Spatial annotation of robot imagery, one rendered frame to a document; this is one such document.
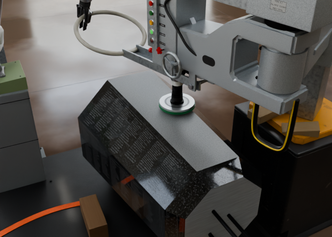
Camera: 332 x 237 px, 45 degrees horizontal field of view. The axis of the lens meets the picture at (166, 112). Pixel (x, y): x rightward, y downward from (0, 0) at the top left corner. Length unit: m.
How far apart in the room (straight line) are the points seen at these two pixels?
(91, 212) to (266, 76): 1.55
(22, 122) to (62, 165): 0.61
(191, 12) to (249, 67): 0.42
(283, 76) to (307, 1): 0.35
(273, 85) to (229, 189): 0.59
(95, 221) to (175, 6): 1.45
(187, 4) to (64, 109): 2.35
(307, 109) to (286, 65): 0.84
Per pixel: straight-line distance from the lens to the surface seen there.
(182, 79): 2.21
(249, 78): 1.90
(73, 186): 3.16
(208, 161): 2.03
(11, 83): 2.82
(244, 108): 2.65
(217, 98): 4.23
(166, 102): 2.40
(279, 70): 1.73
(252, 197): 2.21
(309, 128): 2.41
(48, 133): 3.80
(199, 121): 2.31
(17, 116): 2.92
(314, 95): 2.47
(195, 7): 2.12
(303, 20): 1.56
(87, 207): 2.81
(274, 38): 1.68
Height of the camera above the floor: 2.09
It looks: 32 degrees down
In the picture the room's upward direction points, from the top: straight up
